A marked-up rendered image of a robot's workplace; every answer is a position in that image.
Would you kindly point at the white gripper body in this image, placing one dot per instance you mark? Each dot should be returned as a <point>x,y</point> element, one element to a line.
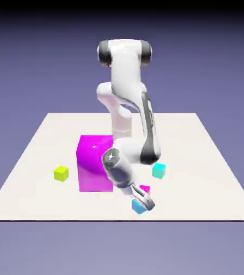
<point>141,198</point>

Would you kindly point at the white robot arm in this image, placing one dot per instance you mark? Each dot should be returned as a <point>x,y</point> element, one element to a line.
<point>126,86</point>

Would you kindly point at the small blue cube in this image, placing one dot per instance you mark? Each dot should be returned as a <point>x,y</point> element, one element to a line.
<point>137,207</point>

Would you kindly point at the small magenta cube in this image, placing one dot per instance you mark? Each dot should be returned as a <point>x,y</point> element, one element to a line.
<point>145,188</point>

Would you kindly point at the small cyan cube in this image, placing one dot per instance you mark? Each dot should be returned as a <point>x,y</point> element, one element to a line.
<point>158,170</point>

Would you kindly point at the small yellow cube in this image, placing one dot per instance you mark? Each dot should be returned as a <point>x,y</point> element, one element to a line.
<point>61,173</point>

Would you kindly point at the large magenta box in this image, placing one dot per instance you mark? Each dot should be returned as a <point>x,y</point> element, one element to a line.
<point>91,163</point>

